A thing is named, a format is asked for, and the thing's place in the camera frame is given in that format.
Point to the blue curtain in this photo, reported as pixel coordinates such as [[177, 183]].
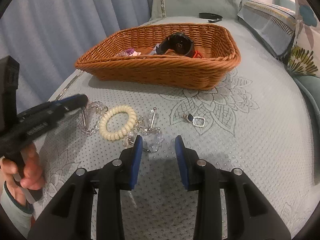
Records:
[[46, 37]]

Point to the light blue bed cover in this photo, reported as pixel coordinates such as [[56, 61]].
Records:
[[256, 119]]

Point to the black wrist watch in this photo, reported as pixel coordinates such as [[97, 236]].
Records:
[[180, 43]]

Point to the teal pillow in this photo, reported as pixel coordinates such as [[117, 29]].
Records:
[[310, 86]]

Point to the silver hair clip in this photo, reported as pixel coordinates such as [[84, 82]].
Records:
[[84, 117]]

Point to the floral pillow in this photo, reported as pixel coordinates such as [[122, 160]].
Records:
[[304, 54]]

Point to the orange wicker basket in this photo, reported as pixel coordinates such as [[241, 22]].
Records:
[[110, 59]]

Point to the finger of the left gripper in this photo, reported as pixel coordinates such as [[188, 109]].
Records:
[[66, 105]]

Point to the folded striped blanket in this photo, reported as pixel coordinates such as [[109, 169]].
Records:
[[272, 25]]

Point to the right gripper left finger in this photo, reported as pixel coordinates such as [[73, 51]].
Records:
[[118, 175]]

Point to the person's left hand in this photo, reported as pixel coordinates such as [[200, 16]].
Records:
[[32, 179]]

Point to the blue sofa back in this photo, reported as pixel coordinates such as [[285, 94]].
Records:
[[285, 3]]

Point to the left forearm sleeve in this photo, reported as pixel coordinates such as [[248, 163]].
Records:
[[19, 215]]

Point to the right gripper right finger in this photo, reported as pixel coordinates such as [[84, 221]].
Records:
[[203, 177]]

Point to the pink star hair clip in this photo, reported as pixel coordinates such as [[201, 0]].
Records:
[[136, 53]]

